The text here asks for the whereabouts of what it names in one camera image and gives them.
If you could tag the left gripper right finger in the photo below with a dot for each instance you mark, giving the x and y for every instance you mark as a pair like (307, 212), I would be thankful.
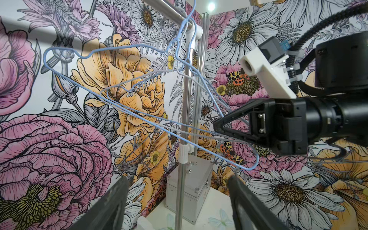
(249, 213)

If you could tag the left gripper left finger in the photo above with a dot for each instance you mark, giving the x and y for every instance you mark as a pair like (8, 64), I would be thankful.
(108, 212)

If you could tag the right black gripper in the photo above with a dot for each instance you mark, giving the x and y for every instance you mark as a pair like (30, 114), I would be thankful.
(275, 125)

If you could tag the light blue wire hanger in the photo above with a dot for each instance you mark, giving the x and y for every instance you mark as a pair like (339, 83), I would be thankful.
(201, 86)

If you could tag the light blue hanger navy shirt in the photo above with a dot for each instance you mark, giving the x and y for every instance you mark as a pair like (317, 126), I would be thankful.
(123, 96)

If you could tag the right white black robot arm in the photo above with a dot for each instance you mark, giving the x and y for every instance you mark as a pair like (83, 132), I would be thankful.
(324, 96)

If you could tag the silver metal case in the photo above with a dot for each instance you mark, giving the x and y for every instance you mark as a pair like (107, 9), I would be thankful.
(197, 186)

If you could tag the metal clothes rack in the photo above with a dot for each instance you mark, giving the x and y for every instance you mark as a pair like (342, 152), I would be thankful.
(177, 16)

